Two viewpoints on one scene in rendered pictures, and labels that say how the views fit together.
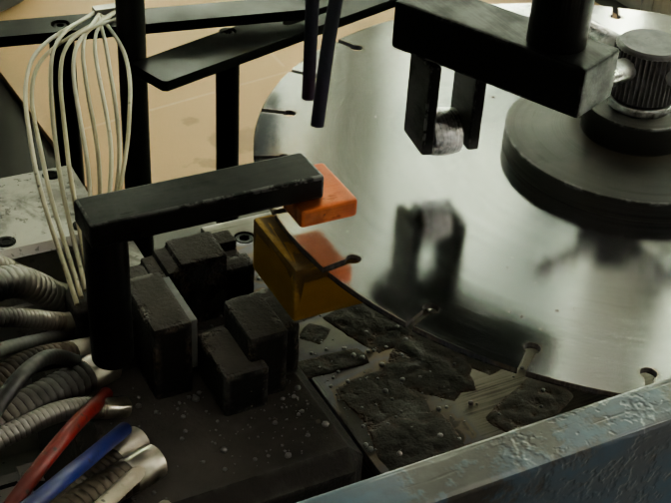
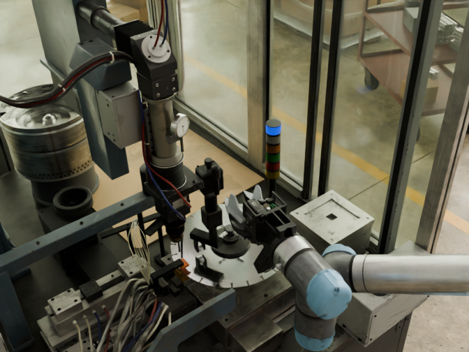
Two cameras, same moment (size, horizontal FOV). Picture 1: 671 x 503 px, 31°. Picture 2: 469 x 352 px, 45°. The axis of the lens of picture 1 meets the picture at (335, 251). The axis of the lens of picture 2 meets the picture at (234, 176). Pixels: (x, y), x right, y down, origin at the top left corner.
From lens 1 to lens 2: 1.06 m
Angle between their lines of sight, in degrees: 6
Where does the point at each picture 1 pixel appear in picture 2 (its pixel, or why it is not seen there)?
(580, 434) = (218, 299)
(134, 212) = (158, 274)
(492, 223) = (209, 261)
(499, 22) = (204, 235)
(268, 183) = (176, 265)
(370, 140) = (189, 247)
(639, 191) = (230, 251)
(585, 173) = (222, 249)
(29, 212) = (132, 265)
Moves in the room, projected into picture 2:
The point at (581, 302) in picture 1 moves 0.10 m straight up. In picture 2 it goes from (222, 273) to (221, 245)
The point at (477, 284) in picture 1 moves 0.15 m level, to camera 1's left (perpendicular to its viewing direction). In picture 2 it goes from (208, 273) to (149, 281)
